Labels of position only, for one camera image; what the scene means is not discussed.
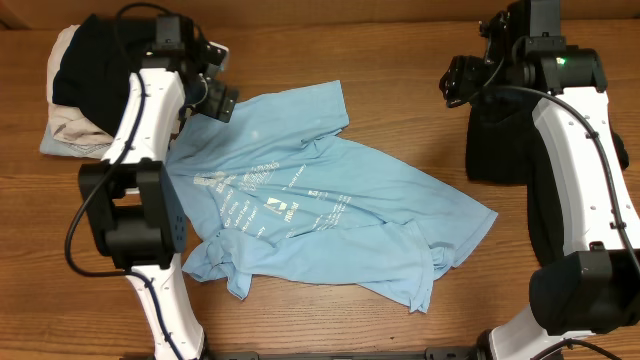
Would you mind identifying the light blue t-shirt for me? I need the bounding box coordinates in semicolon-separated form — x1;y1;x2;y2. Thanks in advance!
167;81;497;312

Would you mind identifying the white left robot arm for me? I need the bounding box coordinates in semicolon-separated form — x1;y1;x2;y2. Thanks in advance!
64;9;238;359

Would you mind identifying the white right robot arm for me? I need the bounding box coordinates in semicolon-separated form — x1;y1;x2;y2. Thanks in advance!
425;1;639;359

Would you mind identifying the black unfolded garment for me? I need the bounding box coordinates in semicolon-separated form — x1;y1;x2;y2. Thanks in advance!
466;88;639;265

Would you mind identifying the black folded garment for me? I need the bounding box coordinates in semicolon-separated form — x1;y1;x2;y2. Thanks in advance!
53;15;130;137

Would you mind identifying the beige folded garment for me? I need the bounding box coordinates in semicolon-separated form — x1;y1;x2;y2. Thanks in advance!
46;25;113;145

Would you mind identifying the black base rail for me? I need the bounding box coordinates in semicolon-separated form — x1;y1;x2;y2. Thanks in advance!
207;346;487;360

